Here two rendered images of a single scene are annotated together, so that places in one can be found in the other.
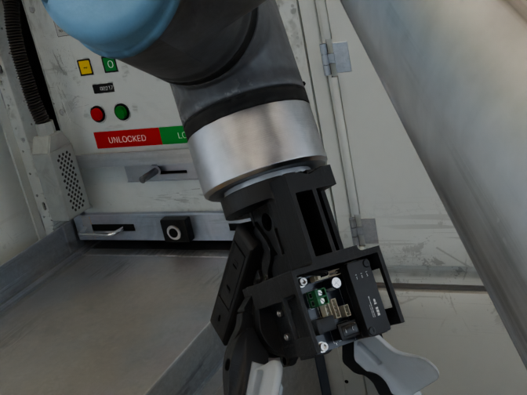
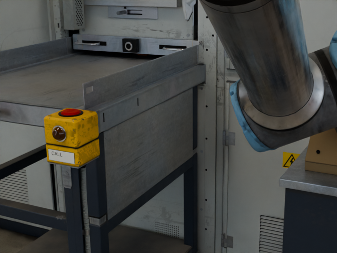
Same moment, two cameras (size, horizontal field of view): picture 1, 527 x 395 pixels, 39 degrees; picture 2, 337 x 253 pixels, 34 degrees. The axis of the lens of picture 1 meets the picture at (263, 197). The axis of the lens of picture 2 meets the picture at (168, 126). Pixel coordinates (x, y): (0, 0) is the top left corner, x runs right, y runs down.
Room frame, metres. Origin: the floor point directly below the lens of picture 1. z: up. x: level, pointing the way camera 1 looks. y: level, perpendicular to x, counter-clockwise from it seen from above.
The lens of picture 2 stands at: (-0.63, 0.12, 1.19)
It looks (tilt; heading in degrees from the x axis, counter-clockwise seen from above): 17 degrees down; 358
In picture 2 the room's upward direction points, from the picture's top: 1 degrees counter-clockwise
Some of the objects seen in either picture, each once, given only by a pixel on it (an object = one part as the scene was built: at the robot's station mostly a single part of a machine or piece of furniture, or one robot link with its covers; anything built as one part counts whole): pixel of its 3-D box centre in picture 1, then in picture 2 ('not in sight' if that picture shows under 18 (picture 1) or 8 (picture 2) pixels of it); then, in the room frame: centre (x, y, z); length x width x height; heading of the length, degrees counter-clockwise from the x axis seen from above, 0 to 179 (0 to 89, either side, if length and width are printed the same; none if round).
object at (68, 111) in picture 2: not in sight; (70, 114); (0.44, 0.28, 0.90); 0.04 x 0.04 x 0.02
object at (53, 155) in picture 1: (60, 174); (73, 5); (1.46, 0.39, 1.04); 0.08 x 0.05 x 0.17; 151
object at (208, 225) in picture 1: (186, 222); (135, 44); (1.44, 0.16, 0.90); 0.54 x 0.05 x 0.06; 61
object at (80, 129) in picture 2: not in sight; (72, 136); (0.44, 0.28, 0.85); 0.08 x 0.08 x 0.10; 61
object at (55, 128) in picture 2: not in sight; (57, 134); (0.40, 0.30, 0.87); 0.03 x 0.01 x 0.03; 61
